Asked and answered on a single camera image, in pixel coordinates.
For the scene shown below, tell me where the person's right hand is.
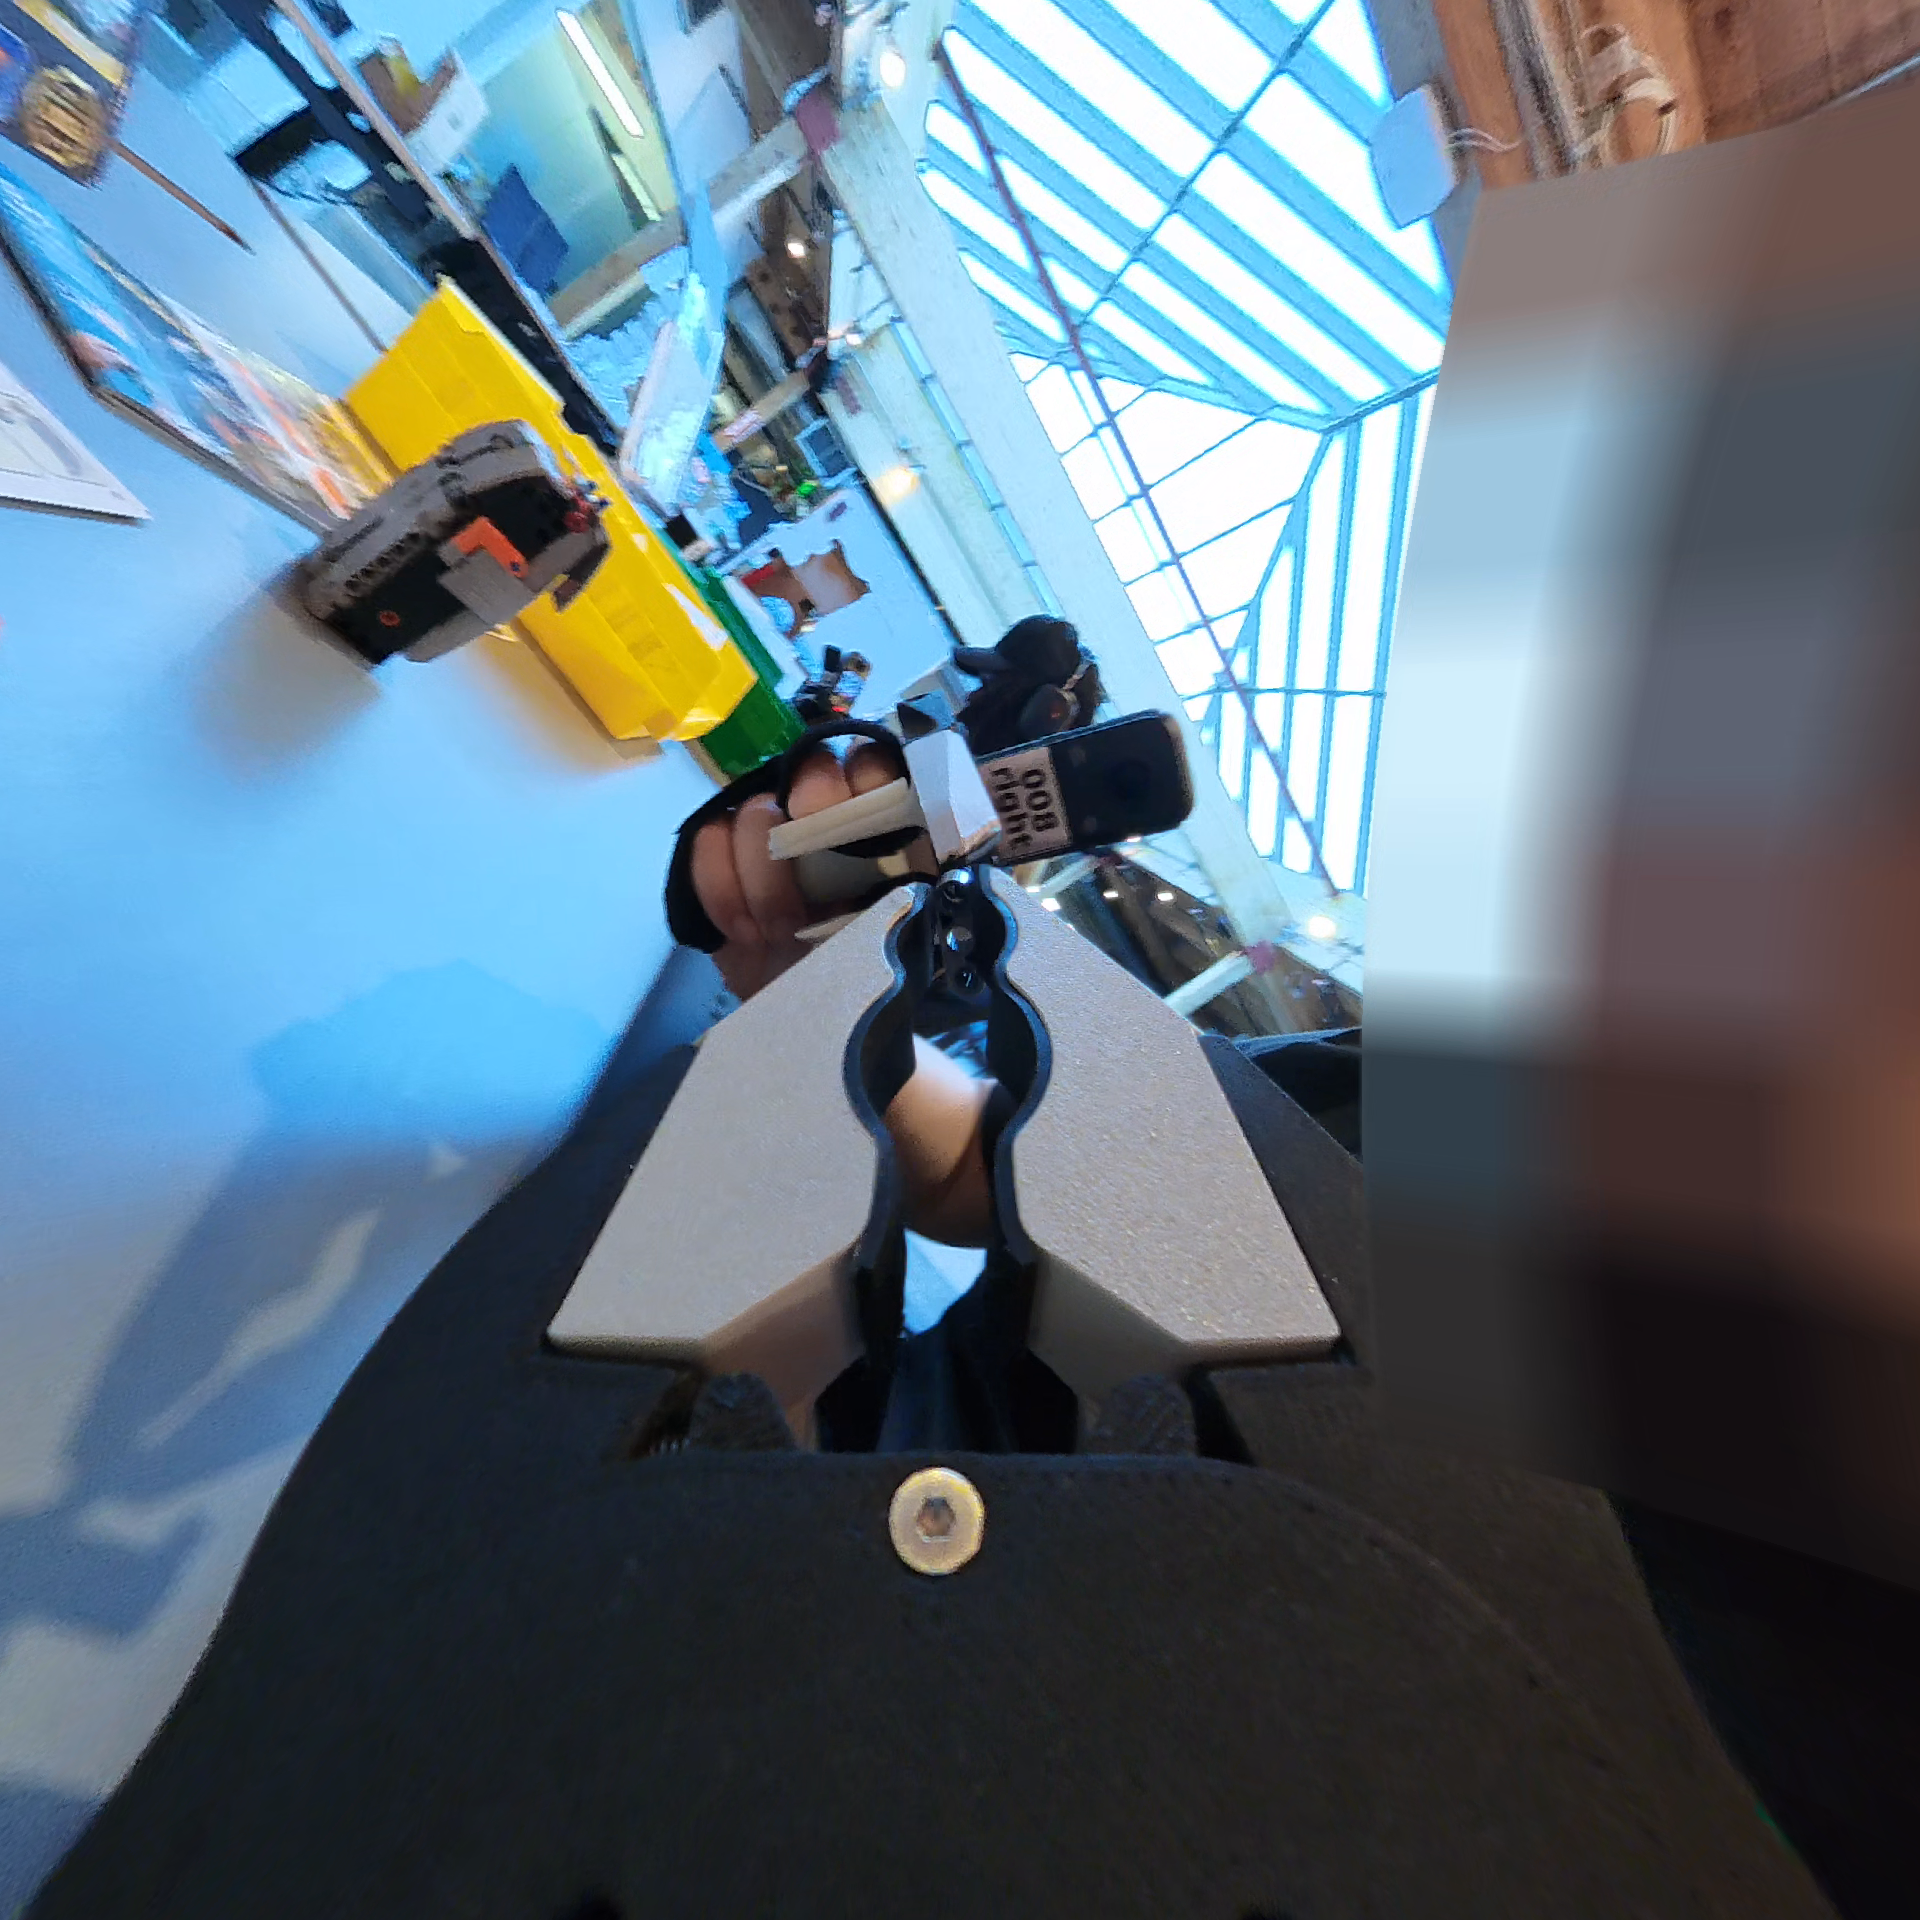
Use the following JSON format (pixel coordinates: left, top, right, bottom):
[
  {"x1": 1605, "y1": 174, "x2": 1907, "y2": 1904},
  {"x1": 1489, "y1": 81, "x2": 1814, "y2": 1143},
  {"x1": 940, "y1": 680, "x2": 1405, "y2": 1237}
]
[{"x1": 667, "y1": 744, "x2": 921, "y2": 998}]

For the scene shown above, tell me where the white ceiling device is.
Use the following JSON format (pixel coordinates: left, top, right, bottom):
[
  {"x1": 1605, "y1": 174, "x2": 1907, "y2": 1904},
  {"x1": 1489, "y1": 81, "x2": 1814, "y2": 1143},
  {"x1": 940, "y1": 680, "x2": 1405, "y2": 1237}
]
[{"x1": 1368, "y1": 87, "x2": 1461, "y2": 231}]

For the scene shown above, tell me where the colourful printed box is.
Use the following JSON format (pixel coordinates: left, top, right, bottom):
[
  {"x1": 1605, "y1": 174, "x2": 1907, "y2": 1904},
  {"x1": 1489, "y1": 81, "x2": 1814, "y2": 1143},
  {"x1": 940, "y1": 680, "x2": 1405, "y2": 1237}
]
[{"x1": 0, "y1": 157, "x2": 395, "y2": 534}]

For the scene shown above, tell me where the large glass window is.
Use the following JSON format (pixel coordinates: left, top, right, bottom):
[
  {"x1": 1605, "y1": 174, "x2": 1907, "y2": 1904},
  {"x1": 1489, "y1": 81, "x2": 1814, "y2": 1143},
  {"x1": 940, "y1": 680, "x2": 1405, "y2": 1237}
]
[{"x1": 920, "y1": 0, "x2": 1449, "y2": 903}]

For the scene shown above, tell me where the yellow plastic bin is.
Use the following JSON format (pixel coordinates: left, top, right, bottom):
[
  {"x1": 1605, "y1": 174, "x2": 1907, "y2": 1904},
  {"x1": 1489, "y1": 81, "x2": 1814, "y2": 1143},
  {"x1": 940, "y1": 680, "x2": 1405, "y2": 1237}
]
[{"x1": 345, "y1": 277, "x2": 758, "y2": 744}]

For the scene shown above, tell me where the grey desk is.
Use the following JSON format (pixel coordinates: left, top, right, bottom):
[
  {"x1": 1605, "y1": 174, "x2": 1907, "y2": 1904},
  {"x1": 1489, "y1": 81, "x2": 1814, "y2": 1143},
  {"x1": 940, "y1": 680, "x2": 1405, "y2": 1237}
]
[{"x1": 0, "y1": 46, "x2": 841, "y2": 1920}]

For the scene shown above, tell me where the green plastic bin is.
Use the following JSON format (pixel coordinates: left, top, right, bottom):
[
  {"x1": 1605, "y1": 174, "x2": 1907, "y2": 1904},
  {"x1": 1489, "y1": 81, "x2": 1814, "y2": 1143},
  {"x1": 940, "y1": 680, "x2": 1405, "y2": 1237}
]
[{"x1": 681, "y1": 562, "x2": 812, "y2": 782}]

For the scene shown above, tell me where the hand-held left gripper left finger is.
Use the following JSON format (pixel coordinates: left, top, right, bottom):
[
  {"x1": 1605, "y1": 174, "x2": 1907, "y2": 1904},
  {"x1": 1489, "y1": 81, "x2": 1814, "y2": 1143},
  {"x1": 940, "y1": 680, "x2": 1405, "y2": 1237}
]
[{"x1": 547, "y1": 884, "x2": 916, "y2": 1444}]

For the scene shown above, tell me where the grey toy brick model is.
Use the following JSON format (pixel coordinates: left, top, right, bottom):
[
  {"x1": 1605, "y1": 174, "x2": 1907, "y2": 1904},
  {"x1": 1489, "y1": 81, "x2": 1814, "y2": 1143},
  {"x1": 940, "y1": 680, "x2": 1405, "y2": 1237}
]
[{"x1": 293, "y1": 421, "x2": 614, "y2": 665}]

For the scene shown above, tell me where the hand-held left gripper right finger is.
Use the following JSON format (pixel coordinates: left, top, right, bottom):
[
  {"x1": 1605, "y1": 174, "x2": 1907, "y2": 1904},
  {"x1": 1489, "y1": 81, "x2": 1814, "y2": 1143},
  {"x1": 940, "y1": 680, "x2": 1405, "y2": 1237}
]
[{"x1": 984, "y1": 871, "x2": 1342, "y2": 1444}]

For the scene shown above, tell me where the dark printed box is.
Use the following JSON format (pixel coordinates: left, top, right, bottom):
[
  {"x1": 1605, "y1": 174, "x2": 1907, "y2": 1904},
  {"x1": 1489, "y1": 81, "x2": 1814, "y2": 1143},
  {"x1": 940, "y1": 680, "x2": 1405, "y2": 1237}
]
[{"x1": 0, "y1": 0, "x2": 144, "y2": 190}]

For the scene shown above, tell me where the person's right forearm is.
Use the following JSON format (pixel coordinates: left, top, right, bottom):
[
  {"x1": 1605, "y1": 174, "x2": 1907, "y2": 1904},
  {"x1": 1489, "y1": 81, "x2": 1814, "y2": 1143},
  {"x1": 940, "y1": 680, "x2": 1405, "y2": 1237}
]
[{"x1": 884, "y1": 1036, "x2": 1004, "y2": 1249}]

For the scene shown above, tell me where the white instruction booklet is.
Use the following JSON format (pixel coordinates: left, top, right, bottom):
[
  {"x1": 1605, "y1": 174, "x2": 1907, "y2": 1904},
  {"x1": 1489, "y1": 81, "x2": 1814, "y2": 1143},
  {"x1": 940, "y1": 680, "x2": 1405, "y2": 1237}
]
[{"x1": 0, "y1": 358, "x2": 153, "y2": 524}]

